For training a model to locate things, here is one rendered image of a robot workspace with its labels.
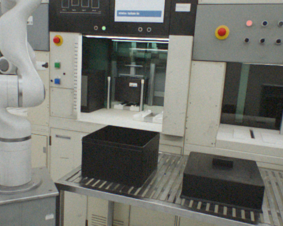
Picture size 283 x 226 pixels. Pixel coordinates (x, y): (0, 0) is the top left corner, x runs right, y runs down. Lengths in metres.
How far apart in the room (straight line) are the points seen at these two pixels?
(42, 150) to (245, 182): 1.36
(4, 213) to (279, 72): 1.68
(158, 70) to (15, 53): 1.61
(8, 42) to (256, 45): 1.11
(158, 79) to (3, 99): 1.66
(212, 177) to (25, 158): 0.70
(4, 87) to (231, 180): 0.87
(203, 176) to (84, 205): 1.09
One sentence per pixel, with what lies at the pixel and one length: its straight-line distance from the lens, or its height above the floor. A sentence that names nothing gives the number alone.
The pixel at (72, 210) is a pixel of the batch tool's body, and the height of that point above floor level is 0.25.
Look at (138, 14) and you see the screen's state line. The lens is 1.68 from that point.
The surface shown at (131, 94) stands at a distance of 2.23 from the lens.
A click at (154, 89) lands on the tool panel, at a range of 2.56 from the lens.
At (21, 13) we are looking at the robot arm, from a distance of 1.20.
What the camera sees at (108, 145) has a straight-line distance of 1.20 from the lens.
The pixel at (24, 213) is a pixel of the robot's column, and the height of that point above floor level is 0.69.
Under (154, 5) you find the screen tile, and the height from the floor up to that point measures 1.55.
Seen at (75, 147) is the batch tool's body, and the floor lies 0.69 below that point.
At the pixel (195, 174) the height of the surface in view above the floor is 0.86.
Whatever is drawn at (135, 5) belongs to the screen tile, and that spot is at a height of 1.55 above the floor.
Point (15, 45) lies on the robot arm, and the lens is 1.16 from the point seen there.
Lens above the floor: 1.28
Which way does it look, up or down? 11 degrees down
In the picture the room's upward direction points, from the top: 3 degrees clockwise
